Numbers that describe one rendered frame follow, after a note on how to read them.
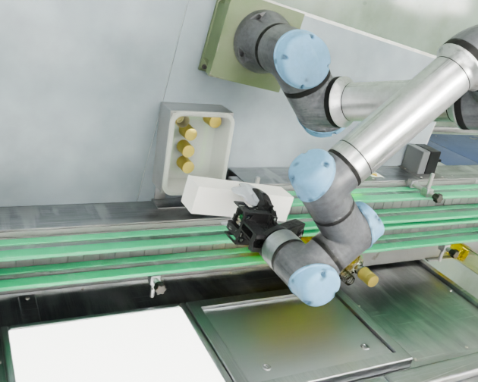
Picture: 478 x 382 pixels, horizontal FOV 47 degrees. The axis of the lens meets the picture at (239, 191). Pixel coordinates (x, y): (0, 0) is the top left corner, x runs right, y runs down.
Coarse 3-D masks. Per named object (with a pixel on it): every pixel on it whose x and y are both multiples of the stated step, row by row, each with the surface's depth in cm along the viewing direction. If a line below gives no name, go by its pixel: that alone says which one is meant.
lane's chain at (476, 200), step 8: (448, 184) 180; (456, 184) 181; (464, 184) 183; (416, 200) 176; (424, 200) 178; (432, 200) 179; (448, 200) 183; (456, 200) 185; (464, 200) 187; (472, 200) 189; (296, 208) 155; (304, 208) 156; (376, 208) 169; (384, 208) 171
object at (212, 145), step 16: (176, 112) 132; (192, 112) 133; (208, 112) 135; (224, 112) 137; (176, 128) 140; (208, 128) 144; (224, 128) 142; (176, 144) 142; (192, 144) 144; (208, 144) 146; (224, 144) 142; (176, 160) 144; (192, 160) 146; (208, 160) 149; (224, 160) 143; (176, 176) 146; (208, 176) 150; (224, 176) 144; (176, 192) 140
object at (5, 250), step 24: (0, 240) 120; (24, 240) 121; (48, 240) 123; (72, 240) 125; (96, 240) 127; (120, 240) 129; (144, 240) 130; (168, 240) 132; (192, 240) 134; (216, 240) 137
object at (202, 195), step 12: (192, 180) 113; (204, 180) 115; (216, 180) 117; (228, 180) 120; (192, 192) 113; (204, 192) 111; (216, 192) 113; (228, 192) 114; (264, 192) 120; (276, 192) 122; (192, 204) 112; (204, 204) 113; (216, 204) 114; (228, 204) 115; (276, 204) 121; (288, 204) 123; (228, 216) 117
